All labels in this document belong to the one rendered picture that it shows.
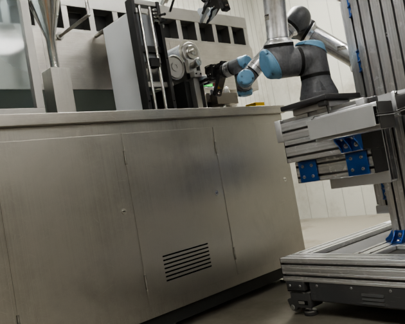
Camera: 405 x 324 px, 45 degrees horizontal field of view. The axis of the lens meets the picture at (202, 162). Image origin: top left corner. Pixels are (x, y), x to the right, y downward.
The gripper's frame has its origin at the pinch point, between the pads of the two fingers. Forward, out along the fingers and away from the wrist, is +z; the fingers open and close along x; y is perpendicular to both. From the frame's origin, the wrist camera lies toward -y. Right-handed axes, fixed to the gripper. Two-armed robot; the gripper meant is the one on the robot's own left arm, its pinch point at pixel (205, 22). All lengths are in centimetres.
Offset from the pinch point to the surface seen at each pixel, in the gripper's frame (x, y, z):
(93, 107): 40, 9, 58
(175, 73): 10.5, -5.6, 26.7
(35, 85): 96, -30, 17
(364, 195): -255, -39, 136
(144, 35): 36.0, -3.3, 8.3
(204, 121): 21, -45, 25
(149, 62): 35.8, -13.1, 16.4
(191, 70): 2.3, -7.5, 23.3
